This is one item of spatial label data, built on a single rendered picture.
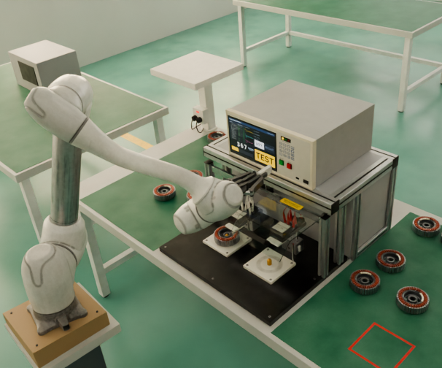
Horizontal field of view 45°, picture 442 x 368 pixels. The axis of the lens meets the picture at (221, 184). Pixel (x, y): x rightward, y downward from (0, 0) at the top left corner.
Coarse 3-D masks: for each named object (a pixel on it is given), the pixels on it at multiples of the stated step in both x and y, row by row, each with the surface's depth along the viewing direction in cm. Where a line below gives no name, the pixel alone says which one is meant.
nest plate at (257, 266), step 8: (256, 256) 221; (264, 256) 220; (248, 264) 217; (256, 264) 217; (264, 264) 216; (272, 264) 216; (280, 264) 215; (288, 264) 215; (256, 272) 213; (264, 272) 212; (272, 272) 212; (280, 272) 212; (272, 280) 208
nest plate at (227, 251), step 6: (204, 240) 232; (210, 240) 232; (240, 240) 230; (210, 246) 230; (216, 246) 228; (234, 246) 227; (240, 246) 227; (222, 252) 225; (228, 252) 224; (234, 252) 226
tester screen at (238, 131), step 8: (232, 120) 215; (232, 128) 217; (240, 128) 213; (248, 128) 210; (256, 128) 206; (232, 136) 219; (240, 136) 215; (248, 136) 212; (256, 136) 208; (264, 136) 205; (272, 136) 201; (232, 144) 222; (248, 144) 214; (272, 144) 203; (248, 152) 216; (264, 152) 209; (256, 160) 215
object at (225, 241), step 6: (222, 228) 233; (216, 234) 229; (222, 234) 233; (228, 234) 231; (216, 240) 228; (222, 240) 226; (228, 240) 226; (234, 240) 226; (222, 246) 227; (228, 246) 227
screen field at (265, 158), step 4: (256, 152) 212; (260, 152) 210; (256, 156) 214; (260, 156) 212; (264, 156) 210; (268, 156) 208; (272, 156) 206; (260, 160) 213; (264, 160) 211; (268, 160) 209; (272, 160) 207; (268, 164) 210; (272, 164) 209
